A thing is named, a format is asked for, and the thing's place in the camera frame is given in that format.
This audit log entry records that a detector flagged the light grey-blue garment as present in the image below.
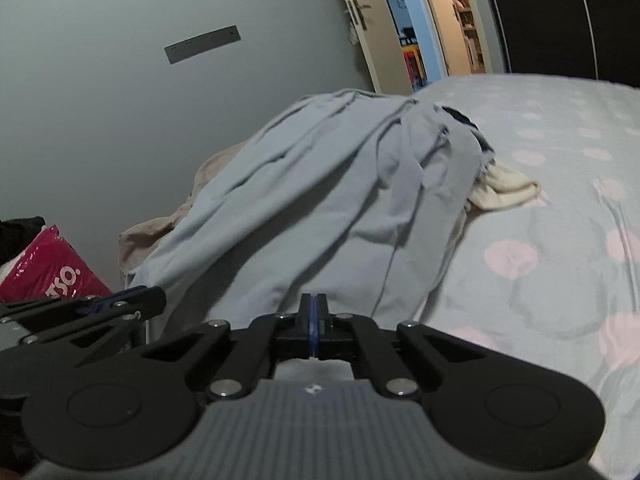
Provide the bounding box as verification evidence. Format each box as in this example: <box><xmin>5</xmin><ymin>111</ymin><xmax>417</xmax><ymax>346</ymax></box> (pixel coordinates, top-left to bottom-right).
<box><xmin>127</xmin><ymin>90</ymin><xmax>495</xmax><ymax>338</ymax></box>

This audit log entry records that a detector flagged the pink Lotso plastic bag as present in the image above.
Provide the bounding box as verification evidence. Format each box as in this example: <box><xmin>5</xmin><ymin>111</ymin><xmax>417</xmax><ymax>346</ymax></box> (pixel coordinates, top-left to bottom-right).
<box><xmin>0</xmin><ymin>226</ymin><xmax>112</xmax><ymax>304</ymax></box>

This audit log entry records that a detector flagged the beige crumpled garment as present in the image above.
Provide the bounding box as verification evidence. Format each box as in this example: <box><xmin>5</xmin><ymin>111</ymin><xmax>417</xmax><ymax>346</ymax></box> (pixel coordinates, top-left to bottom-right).
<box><xmin>118</xmin><ymin>141</ymin><xmax>247</xmax><ymax>282</ymax></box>

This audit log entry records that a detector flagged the dotted grey bed cover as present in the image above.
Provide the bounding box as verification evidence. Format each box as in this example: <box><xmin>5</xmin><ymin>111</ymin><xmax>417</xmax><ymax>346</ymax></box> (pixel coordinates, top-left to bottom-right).
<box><xmin>420</xmin><ymin>75</ymin><xmax>639</xmax><ymax>479</ymax></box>

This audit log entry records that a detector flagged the cream white cloth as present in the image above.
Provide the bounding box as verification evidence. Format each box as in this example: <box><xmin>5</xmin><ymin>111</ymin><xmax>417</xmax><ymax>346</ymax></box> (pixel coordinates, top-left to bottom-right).
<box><xmin>465</xmin><ymin>159</ymin><xmax>542</xmax><ymax>211</ymax></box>

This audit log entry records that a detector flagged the black navy garment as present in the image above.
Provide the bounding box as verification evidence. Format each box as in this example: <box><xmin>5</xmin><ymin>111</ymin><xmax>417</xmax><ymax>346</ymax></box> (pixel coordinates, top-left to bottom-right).
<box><xmin>442</xmin><ymin>106</ymin><xmax>494</xmax><ymax>152</ymax></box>

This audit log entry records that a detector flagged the dark sliding wardrobe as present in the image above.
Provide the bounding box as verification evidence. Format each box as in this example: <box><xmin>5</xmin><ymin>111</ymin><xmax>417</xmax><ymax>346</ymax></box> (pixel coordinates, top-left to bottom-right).
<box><xmin>489</xmin><ymin>0</ymin><xmax>639</xmax><ymax>88</ymax></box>

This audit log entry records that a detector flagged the grey wall plate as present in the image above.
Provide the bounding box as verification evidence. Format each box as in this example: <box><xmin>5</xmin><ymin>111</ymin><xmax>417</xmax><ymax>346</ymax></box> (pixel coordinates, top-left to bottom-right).
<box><xmin>165</xmin><ymin>25</ymin><xmax>241</xmax><ymax>64</ymax></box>

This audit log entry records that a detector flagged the cream door with handle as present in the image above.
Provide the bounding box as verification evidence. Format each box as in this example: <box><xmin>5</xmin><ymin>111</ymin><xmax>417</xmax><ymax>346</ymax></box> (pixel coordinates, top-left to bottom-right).
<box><xmin>345</xmin><ymin>0</ymin><xmax>412</xmax><ymax>96</ymax></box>

